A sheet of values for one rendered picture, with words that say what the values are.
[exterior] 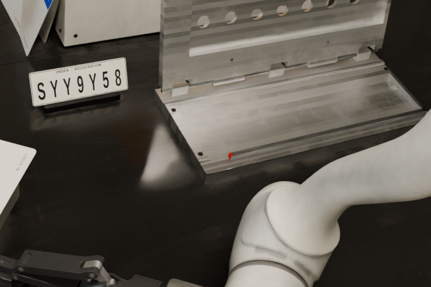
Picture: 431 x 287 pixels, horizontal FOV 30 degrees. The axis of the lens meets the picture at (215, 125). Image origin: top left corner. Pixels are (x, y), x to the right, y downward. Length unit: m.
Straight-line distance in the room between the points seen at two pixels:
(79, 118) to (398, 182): 0.69
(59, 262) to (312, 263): 0.30
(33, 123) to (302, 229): 0.52
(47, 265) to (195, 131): 0.44
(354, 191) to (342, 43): 0.66
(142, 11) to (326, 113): 0.37
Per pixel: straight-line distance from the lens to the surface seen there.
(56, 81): 1.31
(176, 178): 1.23
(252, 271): 0.95
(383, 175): 0.75
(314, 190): 0.93
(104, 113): 1.32
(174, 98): 1.33
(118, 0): 1.41
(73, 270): 0.91
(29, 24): 1.44
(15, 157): 1.10
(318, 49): 1.43
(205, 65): 1.32
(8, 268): 0.96
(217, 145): 1.26
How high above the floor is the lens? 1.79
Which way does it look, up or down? 42 degrees down
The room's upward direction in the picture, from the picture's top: 11 degrees clockwise
